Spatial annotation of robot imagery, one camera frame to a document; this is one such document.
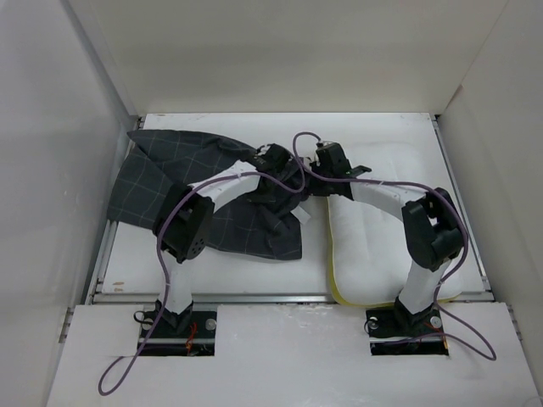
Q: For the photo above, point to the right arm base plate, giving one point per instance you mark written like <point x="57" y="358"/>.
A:
<point x="389" y="338"/>

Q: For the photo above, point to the dark grey checked pillowcase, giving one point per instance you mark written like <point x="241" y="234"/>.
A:
<point x="164" y="164"/>

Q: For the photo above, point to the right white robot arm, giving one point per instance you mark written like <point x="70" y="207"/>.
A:
<point x="433" y="232"/>

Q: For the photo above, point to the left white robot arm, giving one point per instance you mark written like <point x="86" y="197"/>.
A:
<point x="183" y="224"/>

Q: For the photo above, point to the white pillow yellow edge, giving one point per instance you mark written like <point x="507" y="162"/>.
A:
<point x="368" y="261"/>

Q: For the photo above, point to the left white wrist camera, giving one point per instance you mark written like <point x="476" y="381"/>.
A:
<point x="263" y="149"/>

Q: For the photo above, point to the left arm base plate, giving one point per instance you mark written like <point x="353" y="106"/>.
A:
<point x="197" y="336"/>

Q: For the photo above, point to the left aluminium frame rail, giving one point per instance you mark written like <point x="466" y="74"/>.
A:
<point x="106" y="233"/>

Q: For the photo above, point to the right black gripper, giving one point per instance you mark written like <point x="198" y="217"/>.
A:
<point x="314" y="186"/>

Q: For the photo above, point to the front white foam board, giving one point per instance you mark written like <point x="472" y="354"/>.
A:
<point x="273" y="355"/>

